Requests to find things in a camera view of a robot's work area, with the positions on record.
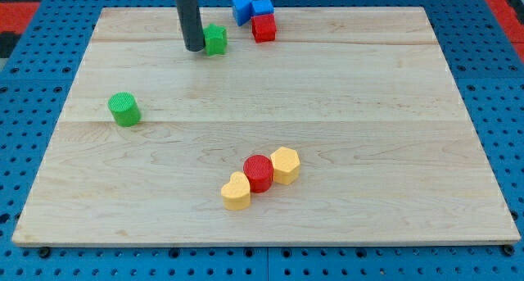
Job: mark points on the green star block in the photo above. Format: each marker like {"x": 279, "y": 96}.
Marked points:
{"x": 215, "y": 39}

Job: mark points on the red cylinder block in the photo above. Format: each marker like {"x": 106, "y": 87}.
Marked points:
{"x": 259, "y": 171}

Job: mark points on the yellow hexagon block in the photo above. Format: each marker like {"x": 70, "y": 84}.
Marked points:
{"x": 286, "y": 165}

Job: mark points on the yellow heart block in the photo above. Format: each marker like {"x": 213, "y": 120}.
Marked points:
{"x": 236, "y": 193}

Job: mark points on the light wooden board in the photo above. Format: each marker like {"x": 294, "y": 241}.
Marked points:
{"x": 388, "y": 153}

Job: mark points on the red cube block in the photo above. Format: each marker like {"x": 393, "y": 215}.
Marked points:
{"x": 264, "y": 28}

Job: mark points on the blue cube block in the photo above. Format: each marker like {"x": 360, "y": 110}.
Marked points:
{"x": 261, "y": 7}

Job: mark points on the blue triangle block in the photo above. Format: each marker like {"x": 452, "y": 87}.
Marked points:
{"x": 241, "y": 11}

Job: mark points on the green cylinder block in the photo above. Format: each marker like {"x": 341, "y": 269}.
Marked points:
{"x": 124, "y": 109}

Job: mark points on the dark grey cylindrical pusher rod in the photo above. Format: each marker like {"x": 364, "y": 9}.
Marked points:
{"x": 190, "y": 22}

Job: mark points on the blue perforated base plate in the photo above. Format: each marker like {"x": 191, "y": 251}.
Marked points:
{"x": 34, "y": 82}

